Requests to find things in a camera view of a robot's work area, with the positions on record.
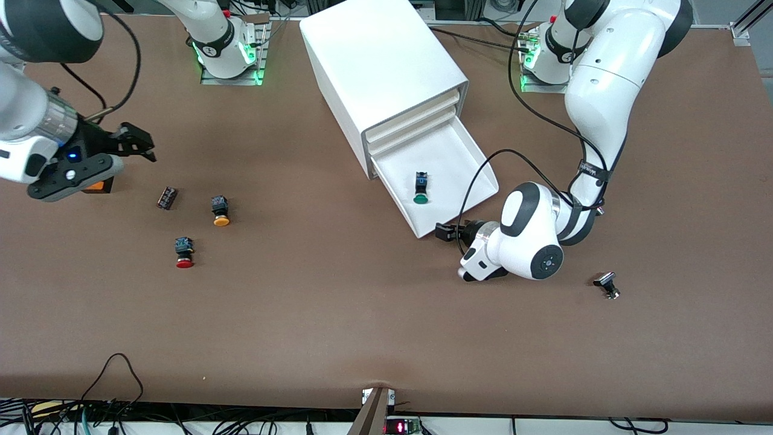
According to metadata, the white lowest drawer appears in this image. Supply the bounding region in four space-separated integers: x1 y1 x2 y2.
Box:
370 115 500 239

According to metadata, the white middle drawer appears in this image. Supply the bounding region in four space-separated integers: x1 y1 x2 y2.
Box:
367 104 458 159

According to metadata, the white highest drawer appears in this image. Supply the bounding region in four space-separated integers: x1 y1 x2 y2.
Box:
365 89 466 146

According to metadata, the white drawer cabinet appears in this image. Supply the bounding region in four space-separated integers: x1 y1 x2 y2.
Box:
299 0 469 180

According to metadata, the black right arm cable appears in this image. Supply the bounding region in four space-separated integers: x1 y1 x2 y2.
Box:
57 12 143 124

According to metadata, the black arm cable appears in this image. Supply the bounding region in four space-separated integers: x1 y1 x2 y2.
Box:
456 0 611 254
57 12 143 124

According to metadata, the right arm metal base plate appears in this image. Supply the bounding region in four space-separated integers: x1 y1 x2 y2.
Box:
200 15 271 86

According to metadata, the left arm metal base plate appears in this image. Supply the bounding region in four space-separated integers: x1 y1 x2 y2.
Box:
519 24 571 94

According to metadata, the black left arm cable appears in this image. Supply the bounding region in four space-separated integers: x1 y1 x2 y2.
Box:
456 0 611 254

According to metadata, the black cable behind cabinet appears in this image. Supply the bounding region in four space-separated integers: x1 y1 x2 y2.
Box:
426 25 527 52

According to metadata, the brown camera mount post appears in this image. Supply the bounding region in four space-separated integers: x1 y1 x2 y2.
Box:
347 387 396 435

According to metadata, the black looped cable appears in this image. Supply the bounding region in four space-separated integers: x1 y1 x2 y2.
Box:
77 353 144 417

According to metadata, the black cable bundle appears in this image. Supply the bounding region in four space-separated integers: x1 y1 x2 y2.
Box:
0 398 363 435

